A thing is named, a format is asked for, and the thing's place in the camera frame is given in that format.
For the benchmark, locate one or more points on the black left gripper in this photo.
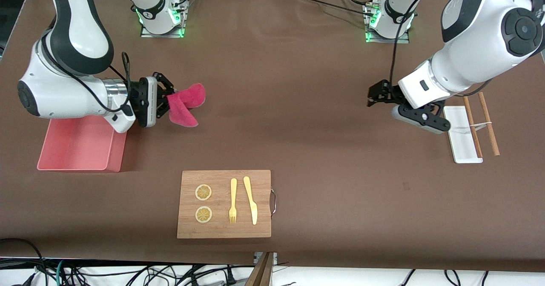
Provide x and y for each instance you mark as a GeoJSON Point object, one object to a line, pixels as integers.
{"type": "Point", "coordinates": [388, 92]}

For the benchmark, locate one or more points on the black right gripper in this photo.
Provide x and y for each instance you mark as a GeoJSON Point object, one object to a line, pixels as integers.
{"type": "Point", "coordinates": [137, 95]}

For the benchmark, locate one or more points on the pink and grey cloth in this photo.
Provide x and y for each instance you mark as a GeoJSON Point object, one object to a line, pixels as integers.
{"type": "Point", "coordinates": [187, 103]}

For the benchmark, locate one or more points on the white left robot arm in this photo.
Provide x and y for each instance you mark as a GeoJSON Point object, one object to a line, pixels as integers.
{"type": "Point", "coordinates": [477, 35]}

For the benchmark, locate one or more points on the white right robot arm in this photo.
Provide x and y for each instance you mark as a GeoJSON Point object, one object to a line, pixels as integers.
{"type": "Point", "coordinates": [81, 35]}

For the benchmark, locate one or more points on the white rectangular tray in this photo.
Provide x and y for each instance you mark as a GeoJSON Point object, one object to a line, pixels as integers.
{"type": "Point", "coordinates": [462, 141]}

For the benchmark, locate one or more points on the wooden chopstick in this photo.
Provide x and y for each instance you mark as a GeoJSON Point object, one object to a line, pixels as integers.
{"type": "Point", "coordinates": [489, 128]}
{"type": "Point", "coordinates": [473, 128]}

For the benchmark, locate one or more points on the pink plastic bin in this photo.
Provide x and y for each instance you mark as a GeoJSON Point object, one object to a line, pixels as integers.
{"type": "Point", "coordinates": [76, 150]}

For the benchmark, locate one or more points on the lemon slice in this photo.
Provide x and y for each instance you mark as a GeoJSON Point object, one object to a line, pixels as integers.
{"type": "Point", "coordinates": [203, 192]}
{"type": "Point", "coordinates": [203, 214]}

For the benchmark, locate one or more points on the white rubber band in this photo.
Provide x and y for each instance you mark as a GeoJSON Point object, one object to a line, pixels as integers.
{"type": "Point", "coordinates": [481, 125]}

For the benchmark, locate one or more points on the yellow plastic fork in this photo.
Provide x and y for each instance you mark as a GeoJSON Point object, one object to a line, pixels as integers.
{"type": "Point", "coordinates": [233, 196]}

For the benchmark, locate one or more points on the yellow plastic knife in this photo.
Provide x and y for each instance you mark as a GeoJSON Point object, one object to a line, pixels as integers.
{"type": "Point", "coordinates": [250, 196]}

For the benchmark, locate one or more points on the wooden cutting board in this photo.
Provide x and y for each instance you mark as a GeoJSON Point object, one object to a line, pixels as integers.
{"type": "Point", "coordinates": [221, 230]}

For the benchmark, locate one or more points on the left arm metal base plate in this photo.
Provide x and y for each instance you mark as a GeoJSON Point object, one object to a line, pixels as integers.
{"type": "Point", "coordinates": [402, 40]}

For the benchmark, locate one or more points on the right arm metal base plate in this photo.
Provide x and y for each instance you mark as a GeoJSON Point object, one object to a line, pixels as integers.
{"type": "Point", "coordinates": [149, 34]}

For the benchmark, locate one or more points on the small metal bracket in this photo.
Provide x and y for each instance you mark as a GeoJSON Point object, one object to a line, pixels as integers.
{"type": "Point", "coordinates": [256, 258]}

